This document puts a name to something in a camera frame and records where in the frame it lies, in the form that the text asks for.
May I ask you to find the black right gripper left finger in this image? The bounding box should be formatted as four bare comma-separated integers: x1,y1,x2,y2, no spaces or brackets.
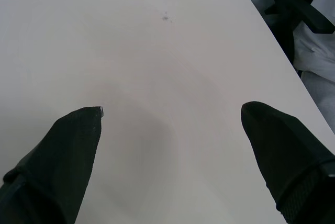
0,106,104,224

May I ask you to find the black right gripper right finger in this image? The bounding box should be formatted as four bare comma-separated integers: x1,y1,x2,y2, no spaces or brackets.
240,100,335,224

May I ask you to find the white cloth on chair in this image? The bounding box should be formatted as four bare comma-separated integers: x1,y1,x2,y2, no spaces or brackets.
292,0,335,130

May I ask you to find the black office chair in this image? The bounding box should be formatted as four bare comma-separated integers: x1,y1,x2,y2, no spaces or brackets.
263,0,335,72

